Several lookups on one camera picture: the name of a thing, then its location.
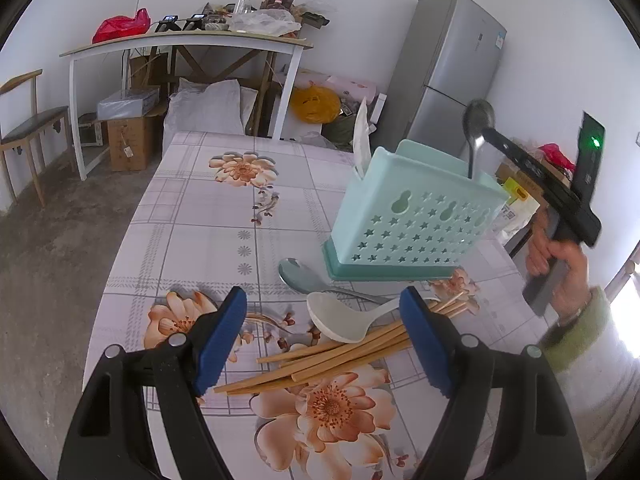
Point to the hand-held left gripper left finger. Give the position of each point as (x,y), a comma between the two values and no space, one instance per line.
(220,340)

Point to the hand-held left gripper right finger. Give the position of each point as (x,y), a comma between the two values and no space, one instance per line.
(425,340)

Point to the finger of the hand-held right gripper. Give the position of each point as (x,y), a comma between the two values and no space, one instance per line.
(497,141)

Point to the metal spoon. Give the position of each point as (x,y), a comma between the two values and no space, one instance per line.
(297,275)
(477,115)

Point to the pile of wooden chopsticks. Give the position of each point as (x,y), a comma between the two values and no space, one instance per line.
(320,365)

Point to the teal plastic utensil holder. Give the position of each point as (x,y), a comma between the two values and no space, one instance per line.
(415,220)

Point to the person's right forearm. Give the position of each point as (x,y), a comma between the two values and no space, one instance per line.
(595,360)

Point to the person's right hand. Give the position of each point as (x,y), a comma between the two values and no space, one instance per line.
(570,285)

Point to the large cardboard box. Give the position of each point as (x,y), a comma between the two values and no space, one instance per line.
(515,167)

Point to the red plastic bag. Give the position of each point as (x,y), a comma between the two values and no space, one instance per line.
(120,27)
(557,156)

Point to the white and green rice sack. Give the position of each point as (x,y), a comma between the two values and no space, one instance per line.
(517,210)

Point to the grey refrigerator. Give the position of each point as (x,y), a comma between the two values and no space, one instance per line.
(450,60)

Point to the floral tablecloth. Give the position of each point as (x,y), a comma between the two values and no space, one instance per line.
(200,220)

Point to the white flat board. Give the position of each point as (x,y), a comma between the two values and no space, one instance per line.
(378,109)

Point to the dark green bag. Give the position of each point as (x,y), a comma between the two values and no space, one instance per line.
(342,132)

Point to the pink package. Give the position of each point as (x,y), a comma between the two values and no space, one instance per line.
(335,84)

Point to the yellow plastic bag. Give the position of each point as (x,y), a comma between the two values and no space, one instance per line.
(315,105)

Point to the small white appliance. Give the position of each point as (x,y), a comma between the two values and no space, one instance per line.
(92,131)

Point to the wrapped flat grey box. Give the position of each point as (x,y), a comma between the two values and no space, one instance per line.
(127,104)

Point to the clear plastic bag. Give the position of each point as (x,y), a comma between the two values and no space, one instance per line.
(265,22)

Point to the open cardboard box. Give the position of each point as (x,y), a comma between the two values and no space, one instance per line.
(147,71)

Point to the wooden chair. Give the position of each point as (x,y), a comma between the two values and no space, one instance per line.
(35,125)

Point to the clear bottle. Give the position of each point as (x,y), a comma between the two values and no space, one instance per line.
(243,2)

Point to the white desk with wooden top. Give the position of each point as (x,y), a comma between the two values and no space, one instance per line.
(175,40)

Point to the black device with screen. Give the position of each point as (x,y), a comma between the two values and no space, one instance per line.
(166,24)
(194,21)

